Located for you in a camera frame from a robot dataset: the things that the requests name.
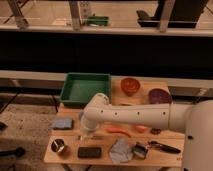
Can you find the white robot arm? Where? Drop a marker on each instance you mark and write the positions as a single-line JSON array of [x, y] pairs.
[[195, 121]]

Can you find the red bowl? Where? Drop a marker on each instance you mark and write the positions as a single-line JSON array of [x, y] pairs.
[[130, 86]]

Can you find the purple bowl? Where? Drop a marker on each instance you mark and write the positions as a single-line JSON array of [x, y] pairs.
[[159, 96]]

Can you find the green plastic tray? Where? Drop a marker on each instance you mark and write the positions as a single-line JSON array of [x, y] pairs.
[[79, 88]]

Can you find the orange carrot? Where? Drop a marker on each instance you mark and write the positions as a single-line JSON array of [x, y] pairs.
[[117, 130]]

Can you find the orange yellow fruit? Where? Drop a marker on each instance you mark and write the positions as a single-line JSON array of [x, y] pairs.
[[141, 129]]

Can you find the blue sponge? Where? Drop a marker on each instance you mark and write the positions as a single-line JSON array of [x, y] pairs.
[[62, 124]]

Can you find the green box on shelf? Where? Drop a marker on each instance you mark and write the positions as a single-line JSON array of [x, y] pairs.
[[97, 20]]

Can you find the dark red chili strip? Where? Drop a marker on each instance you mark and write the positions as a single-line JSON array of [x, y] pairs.
[[155, 131]]

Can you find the grey crumpled cloth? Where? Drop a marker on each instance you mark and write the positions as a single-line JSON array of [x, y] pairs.
[[120, 152]]

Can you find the black rectangular sponge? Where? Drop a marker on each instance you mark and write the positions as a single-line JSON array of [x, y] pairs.
[[89, 152]]

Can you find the black metal clip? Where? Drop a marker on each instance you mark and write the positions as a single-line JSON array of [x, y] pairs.
[[140, 150]]

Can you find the small metal cup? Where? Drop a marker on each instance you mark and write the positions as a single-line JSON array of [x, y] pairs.
[[58, 146]]

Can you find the black object on shelf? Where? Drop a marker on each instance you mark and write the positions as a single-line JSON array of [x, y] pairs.
[[185, 14]]

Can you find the black handled peeler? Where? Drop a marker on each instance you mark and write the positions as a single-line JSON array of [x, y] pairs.
[[164, 147]]

